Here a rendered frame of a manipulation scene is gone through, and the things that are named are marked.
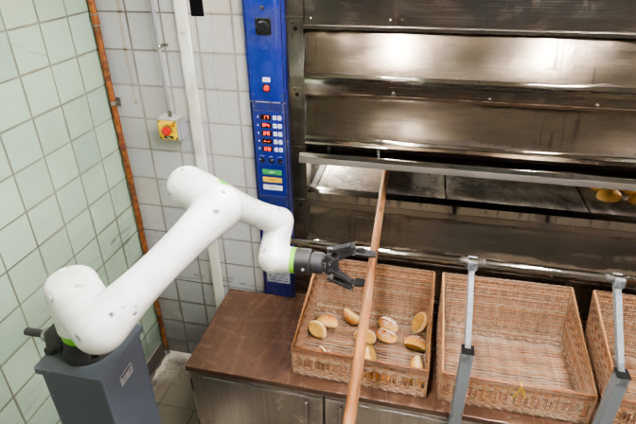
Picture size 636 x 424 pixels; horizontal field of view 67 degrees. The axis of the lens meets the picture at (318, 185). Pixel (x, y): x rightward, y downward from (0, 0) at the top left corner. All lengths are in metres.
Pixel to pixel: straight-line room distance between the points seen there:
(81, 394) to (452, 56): 1.62
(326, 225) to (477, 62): 0.96
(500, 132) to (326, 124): 0.69
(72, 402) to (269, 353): 0.92
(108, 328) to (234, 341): 1.14
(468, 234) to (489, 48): 0.80
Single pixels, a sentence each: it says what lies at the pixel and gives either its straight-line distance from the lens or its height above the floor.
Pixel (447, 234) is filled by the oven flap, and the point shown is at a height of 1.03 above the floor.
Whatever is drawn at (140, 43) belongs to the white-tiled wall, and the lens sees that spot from 2.23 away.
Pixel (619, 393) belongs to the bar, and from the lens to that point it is 1.97.
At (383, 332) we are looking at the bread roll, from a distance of 2.26.
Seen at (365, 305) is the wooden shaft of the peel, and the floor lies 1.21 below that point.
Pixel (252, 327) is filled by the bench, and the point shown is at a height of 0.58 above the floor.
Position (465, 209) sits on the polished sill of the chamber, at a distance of 2.14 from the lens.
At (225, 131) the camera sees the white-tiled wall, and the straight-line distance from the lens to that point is 2.18.
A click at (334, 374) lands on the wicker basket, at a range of 2.11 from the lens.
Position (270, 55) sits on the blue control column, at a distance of 1.97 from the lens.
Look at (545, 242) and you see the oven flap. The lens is 2.28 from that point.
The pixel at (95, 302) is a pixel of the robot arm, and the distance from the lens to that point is 1.28.
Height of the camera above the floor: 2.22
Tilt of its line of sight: 28 degrees down
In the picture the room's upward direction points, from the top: 1 degrees counter-clockwise
